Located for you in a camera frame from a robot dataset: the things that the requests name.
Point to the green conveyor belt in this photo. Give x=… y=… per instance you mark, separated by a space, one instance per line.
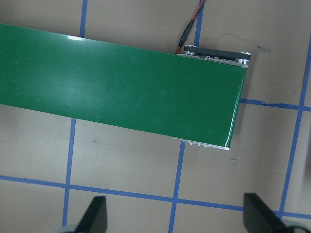
x=179 y=96

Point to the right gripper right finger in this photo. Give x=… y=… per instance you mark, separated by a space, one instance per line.
x=259 y=218

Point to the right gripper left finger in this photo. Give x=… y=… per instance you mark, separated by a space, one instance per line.
x=95 y=218

